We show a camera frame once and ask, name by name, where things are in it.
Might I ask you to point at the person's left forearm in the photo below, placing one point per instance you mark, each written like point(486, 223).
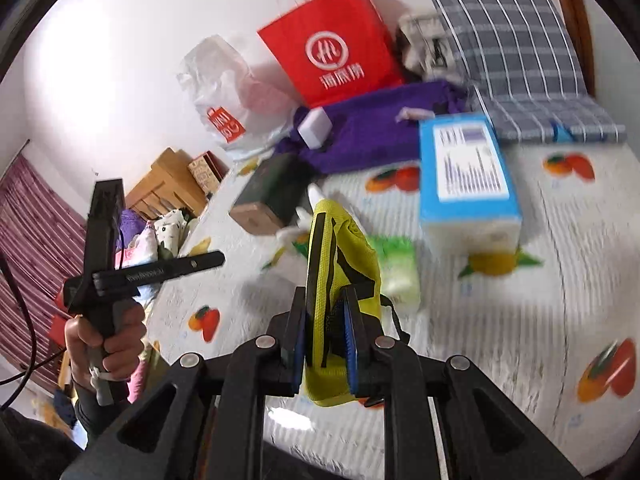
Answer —
point(95, 420)

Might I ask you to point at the red paper bag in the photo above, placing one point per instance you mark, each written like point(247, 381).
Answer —
point(335, 45)

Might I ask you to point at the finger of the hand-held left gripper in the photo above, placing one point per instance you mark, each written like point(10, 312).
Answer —
point(200, 261)

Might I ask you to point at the wooden door frame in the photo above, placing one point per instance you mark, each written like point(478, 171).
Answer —
point(575, 20)

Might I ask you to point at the purple plush toy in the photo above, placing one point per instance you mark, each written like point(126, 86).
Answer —
point(131, 225)

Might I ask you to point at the dark green tea box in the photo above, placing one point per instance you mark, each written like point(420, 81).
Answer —
point(267, 195)

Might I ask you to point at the white dotted cloth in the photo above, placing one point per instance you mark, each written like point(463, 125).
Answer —
point(169, 232)

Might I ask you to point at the purple towel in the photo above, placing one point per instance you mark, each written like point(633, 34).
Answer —
point(380, 125)

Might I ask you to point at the white tissue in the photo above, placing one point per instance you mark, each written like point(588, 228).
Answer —
point(295, 225)
point(412, 114)

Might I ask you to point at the white foam block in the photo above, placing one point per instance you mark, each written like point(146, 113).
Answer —
point(314, 127)

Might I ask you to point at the green tissue packet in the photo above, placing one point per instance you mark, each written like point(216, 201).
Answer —
point(397, 270)

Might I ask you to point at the wooden headboard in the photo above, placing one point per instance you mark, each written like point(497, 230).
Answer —
point(160, 185)

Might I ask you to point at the grey plaid cushion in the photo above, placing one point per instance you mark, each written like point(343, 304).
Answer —
point(520, 55)

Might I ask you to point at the beige backpack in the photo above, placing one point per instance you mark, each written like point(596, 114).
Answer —
point(422, 45)

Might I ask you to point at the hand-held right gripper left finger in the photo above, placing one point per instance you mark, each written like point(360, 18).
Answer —
point(299, 345)

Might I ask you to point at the striped maroon curtain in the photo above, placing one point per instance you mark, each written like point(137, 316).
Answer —
point(35, 240)

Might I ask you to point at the person's left hand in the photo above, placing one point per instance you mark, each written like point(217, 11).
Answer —
point(125, 355)

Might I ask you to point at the blue tissue pack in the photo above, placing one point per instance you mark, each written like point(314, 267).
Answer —
point(467, 180)

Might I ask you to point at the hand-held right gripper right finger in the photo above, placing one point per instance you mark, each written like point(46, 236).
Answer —
point(352, 350)

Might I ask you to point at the patterned book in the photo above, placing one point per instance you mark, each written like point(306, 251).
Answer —
point(207, 172)

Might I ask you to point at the white plastic shopping bag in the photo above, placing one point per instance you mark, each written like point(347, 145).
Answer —
point(225, 90)

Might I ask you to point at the yellow mesh pouch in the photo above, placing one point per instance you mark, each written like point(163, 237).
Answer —
point(345, 250)

